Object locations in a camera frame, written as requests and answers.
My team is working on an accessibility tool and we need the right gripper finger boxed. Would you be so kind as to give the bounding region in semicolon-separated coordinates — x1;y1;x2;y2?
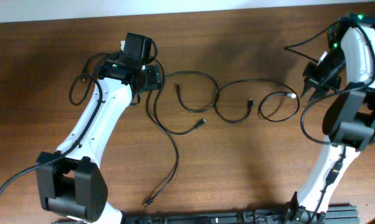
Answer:
308;89;326;103
300;82;311;98

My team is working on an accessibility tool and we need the black micro USB cable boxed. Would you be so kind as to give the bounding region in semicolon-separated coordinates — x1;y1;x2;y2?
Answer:
143;90;180;208

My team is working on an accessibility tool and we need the black USB cable thin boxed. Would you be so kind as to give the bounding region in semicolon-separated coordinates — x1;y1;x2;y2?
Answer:
213;78;300;124

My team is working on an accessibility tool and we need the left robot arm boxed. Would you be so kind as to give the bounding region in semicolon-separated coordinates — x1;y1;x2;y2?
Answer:
36;33;161;223

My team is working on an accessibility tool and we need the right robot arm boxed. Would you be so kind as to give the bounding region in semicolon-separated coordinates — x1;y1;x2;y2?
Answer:
255;13;375;223

